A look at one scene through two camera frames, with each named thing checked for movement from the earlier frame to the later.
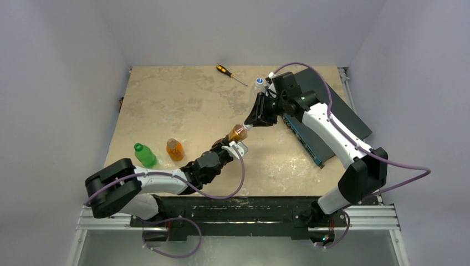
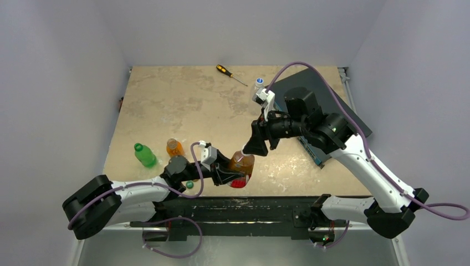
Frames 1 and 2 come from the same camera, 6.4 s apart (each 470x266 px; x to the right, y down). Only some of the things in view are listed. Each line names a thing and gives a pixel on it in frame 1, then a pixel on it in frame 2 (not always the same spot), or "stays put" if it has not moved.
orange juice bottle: (175, 149) stays put
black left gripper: (218, 146) -> (221, 173)
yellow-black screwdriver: (222, 69) stays put
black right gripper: (264, 106) -> (266, 133)
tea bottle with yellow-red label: (239, 133) -> (242, 163)
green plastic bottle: (144, 154) stays put
